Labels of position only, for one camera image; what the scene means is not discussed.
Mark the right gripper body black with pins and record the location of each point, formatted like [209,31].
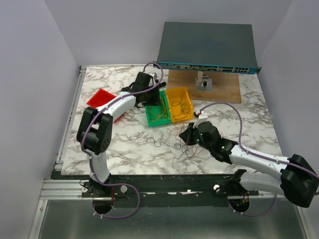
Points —
[197,139]

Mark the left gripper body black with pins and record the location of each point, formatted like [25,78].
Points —
[151,97]

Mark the green plastic bin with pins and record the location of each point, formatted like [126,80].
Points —
[159,115]

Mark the yellow plastic bin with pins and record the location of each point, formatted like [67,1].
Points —
[179,103]

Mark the red plastic bin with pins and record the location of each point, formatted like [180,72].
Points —
[100,98]

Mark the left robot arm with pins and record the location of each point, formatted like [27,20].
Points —
[95,129]

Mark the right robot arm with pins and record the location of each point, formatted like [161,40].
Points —
[291,177]

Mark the wooden board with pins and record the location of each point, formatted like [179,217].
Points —
[221,87]

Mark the black T-handle tool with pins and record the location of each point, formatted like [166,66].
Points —
[160,84]

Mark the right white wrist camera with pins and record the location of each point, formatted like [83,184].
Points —
[201,116]

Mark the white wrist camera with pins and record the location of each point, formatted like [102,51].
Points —
[201,116]
[154,76]

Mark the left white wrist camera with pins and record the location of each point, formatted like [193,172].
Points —
[154,76]

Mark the grey metal bracket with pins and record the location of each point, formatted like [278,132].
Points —
[203,82]

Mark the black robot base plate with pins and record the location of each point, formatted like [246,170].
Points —
[128,191]

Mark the aluminium frame rail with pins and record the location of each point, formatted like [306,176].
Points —
[72,190]

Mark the blue network switch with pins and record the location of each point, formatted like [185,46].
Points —
[208,47]

